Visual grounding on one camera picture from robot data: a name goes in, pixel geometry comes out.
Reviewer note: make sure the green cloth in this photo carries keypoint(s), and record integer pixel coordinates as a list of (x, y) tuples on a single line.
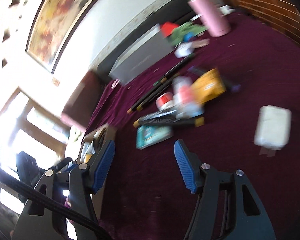
[(187, 28)]

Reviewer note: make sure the purple velvet tablecloth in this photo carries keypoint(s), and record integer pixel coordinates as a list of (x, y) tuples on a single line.
[(240, 60)]

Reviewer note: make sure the black marker with white print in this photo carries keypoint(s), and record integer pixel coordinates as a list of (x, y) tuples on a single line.
[(162, 118)]

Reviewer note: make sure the yellow packet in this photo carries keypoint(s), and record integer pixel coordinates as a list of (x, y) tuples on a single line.
[(210, 85)]

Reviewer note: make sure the white medicine bottle red label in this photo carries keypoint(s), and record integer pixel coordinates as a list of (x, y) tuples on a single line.
[(165, 100)]

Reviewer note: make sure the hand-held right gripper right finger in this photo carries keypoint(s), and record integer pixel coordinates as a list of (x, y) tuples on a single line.
[(185, 167)]

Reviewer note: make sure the white cup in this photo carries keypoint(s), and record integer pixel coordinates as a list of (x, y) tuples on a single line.
[(226, 9)]

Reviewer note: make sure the long grey box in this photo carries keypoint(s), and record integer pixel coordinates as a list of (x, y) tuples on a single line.
[(140, 57)]

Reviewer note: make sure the thin black marker pen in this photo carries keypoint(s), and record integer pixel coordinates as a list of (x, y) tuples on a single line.
[(180, 65), (160, 91), (152, 92)]

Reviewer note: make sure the small blue cap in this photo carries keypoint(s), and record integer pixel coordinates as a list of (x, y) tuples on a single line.
[(189, 36)]

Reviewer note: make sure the white power adapter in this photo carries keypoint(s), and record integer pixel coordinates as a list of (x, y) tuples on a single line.
[(272, 127)]

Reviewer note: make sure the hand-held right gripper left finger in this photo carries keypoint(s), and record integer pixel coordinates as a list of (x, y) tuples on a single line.
[(103, 166)]

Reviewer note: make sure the clear tube with orange content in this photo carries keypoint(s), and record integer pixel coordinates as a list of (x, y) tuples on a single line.
[(182, 90)]

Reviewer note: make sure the wooden cabinet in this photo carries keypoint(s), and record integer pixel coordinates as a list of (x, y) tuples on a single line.
[(272, 2)]

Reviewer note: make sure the teal cartoon tissue pack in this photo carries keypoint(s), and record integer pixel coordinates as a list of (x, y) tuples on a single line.
[(152, 136)]

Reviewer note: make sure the pink thermos bottle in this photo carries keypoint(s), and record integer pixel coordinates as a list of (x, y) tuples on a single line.
[(210, 15)]

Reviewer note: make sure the wooden window frame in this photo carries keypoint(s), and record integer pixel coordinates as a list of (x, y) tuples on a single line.
[(32, 127)]

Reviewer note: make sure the maroon armchair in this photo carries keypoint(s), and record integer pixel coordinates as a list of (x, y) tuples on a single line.
[(82, 97)]

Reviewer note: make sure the dark object by window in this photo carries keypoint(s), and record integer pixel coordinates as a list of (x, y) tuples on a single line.
[(27, 166)]

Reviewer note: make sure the framed floral painting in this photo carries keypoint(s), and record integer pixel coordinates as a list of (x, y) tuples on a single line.
[(57, 17)]

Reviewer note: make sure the cardboard box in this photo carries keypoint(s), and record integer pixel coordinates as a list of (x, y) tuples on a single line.
[(90, 140)]

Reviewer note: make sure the red packet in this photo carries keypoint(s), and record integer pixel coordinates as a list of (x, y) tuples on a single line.
[(168, 28)]

